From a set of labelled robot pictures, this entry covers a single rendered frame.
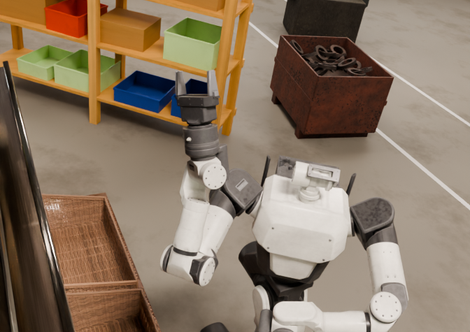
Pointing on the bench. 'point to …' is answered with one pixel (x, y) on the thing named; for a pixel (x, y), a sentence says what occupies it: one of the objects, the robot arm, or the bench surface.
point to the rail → (40, 210)
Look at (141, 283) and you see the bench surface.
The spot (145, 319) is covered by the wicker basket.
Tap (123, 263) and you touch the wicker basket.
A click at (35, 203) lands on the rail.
